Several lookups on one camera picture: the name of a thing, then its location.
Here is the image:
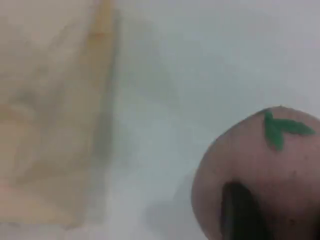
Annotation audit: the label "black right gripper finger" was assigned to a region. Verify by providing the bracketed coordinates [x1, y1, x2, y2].
[221, 181, 273, 240]

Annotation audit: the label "pink peach with green leaf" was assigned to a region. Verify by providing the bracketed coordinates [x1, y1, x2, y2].
[191, 106, 320, 240]

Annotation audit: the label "cream canvas handbag green handles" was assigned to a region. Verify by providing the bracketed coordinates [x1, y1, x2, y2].
[0, 0, 118, 231]

